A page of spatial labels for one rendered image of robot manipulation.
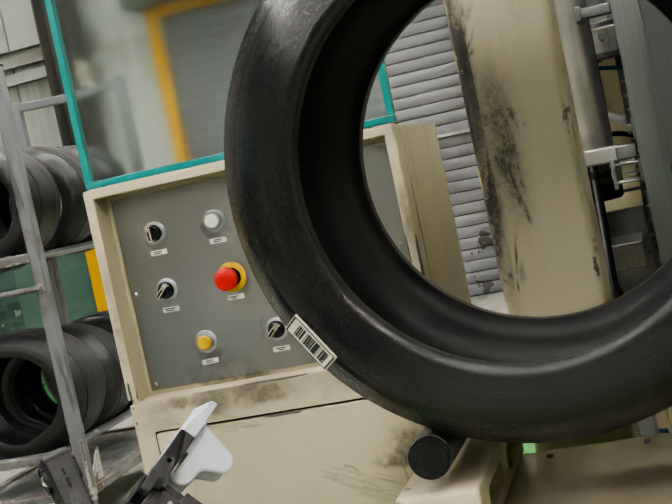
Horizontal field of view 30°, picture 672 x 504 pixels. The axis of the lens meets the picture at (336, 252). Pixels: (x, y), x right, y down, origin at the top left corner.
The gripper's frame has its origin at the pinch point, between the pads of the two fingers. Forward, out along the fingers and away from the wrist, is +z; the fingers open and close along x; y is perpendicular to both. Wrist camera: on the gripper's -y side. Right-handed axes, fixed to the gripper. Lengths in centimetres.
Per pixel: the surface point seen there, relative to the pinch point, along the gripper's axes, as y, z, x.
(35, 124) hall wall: -259, 468, -977
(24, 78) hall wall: -290, 490, -956
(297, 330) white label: 3.4, 12.9, -0.5
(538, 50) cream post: 9, 65, -5
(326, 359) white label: 7.5, 12.0, -0.1
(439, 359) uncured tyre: 15.9, 15.4, 8.0
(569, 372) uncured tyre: 26.1, 19.4, 13.8
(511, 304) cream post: 25, 43, -21
